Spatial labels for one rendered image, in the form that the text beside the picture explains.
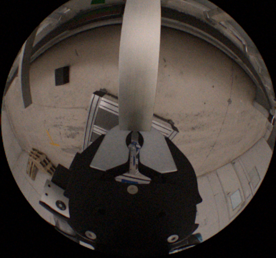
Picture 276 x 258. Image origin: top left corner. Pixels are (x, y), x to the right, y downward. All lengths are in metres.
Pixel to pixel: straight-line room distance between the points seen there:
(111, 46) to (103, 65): 0.21
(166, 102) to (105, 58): 0.75
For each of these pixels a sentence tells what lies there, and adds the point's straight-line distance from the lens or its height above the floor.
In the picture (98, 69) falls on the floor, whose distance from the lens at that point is 1.01.
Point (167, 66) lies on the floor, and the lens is 0.97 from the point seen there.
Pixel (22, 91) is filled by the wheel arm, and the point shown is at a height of 0.85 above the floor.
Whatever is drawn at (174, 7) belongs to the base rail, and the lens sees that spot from 0.33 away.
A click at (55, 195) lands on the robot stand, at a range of 0.33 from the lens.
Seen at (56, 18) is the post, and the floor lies 0.74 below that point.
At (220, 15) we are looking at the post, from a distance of 0.35.
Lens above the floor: 0.94
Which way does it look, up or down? 60 degrees down
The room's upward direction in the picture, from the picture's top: 180 degrees clockwise
